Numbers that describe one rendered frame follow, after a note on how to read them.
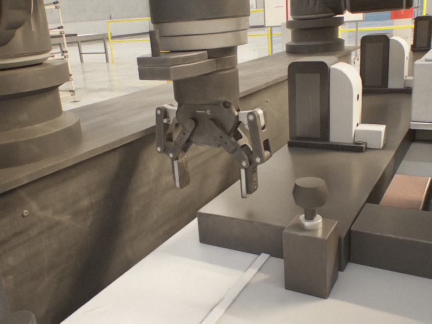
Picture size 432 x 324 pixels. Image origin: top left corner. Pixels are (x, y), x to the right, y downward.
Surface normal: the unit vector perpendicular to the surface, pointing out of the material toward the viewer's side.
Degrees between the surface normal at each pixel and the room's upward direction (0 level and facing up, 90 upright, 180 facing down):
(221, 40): 90
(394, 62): 90
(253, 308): 0
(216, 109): 90
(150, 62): 90
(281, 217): 0
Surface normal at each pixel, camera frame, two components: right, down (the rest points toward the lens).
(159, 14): -0.70, 0.26
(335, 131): -0.49, 0.29
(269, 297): -0.07, -0.95
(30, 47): 0.88, 0.07
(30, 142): 0.68, 0.17
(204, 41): 0.05, 0.29
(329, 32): 0.40, 0.24
